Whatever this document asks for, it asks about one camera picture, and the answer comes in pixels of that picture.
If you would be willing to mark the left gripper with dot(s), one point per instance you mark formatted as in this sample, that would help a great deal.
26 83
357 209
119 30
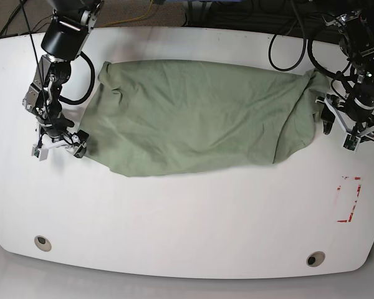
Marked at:
364 119

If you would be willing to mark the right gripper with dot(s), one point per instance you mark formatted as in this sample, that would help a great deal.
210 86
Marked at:
58 136

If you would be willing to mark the green t-shirt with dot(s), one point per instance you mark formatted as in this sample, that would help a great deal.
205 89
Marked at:
165 117

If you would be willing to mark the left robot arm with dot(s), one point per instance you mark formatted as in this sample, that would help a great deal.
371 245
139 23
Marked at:
354 21

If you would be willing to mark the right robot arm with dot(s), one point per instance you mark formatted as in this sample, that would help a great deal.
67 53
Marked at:
69 29

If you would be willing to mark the red tape marking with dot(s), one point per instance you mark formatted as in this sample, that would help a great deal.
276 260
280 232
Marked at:
347 195

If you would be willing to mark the left table grommet hole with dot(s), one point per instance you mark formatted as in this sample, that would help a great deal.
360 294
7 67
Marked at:
42 243

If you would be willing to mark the table grommet hole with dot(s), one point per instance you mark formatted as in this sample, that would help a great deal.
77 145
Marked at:
42 243
315 259

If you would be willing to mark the right table grommet hole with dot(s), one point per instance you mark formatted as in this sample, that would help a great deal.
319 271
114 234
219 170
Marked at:
315 259

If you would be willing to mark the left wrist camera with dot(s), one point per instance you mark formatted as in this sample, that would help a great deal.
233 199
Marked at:
351 142

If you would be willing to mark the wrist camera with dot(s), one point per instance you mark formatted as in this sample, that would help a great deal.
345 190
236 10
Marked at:
351 142
41 153

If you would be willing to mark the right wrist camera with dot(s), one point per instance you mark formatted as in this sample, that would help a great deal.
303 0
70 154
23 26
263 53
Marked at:
41 153

